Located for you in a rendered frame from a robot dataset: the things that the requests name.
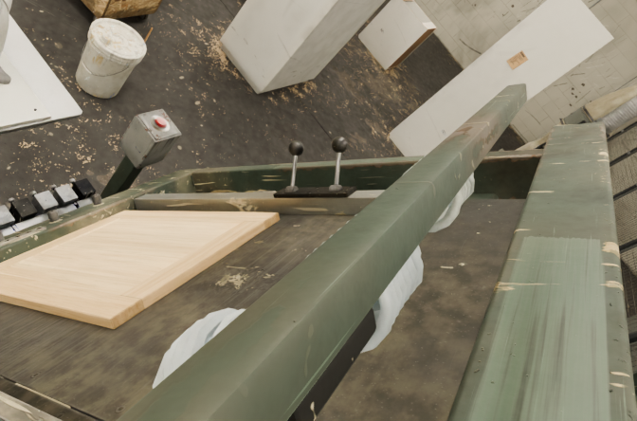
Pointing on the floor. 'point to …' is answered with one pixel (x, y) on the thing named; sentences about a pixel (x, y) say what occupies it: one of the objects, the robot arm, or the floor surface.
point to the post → (121, 178)
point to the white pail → (109, 57)
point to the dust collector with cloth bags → (593, 112)
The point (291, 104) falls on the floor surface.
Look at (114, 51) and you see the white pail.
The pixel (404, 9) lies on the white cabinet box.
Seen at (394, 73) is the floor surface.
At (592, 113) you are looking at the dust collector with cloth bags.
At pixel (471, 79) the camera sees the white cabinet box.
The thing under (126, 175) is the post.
